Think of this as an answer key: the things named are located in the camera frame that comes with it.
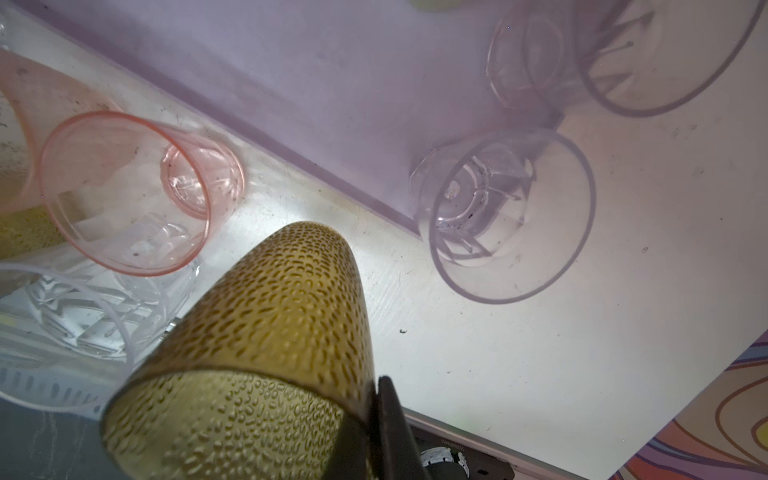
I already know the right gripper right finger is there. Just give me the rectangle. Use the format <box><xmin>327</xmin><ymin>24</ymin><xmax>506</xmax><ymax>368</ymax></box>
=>
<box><xmin>376</xmin><ymin>376</ymin><xmax>429</xmax><ymax>480</ymax></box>

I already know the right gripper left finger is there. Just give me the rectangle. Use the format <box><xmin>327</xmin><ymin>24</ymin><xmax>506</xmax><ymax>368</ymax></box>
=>
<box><xmin>321</xmin><ymin>413</ymin><xmax>375</xmax><ymax>480</ymax></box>

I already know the amber cup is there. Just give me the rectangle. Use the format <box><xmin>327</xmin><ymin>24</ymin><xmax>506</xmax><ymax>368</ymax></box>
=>
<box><xmin>101</xmin><ymin>221</ymin><xmax>375</xmax><ymax>479</ymax></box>
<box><xmin>0</xmin><ymin>206</ymin><xmax>67</xmax><ymax>260</ymax></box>

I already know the clear faceted cup back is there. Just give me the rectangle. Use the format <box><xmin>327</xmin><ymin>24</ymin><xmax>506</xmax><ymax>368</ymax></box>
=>
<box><xmin>409</xmin><ymin>128</ymin><xmax>597</xmax><ymax>305</ymax></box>

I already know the pale green cup front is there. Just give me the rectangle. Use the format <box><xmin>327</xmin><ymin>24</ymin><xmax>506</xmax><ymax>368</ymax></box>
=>
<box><xmin>408</xmin><ymin>0</ymin><xmax>463</xmax><ymax>12</ymax></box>

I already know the lilac plastic tray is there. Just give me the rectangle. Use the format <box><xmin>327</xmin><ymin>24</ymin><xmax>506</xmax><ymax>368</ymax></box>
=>
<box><xmin>19</xmin><ymin>1</ymin><xmax>558</xmax><ymax>230</ymax></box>

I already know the pink cup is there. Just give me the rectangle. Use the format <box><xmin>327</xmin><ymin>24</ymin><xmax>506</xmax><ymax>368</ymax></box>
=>
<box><xmin>38</xmin><ymin>111</ymin><xmax>246</xmax><ymax>277</ymax></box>

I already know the peach cup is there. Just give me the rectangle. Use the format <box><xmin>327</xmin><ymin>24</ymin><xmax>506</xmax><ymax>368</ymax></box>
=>
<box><xmin>1</xmin><ymin>50</ymin><xmax>120</xmax><ymax>214</ymax></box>

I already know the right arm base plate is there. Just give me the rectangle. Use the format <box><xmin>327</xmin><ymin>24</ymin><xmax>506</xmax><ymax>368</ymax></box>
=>
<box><xmin>411</xmin><ymin>426</ymin><xmax>516</xmax><ymax>480</ymax></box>

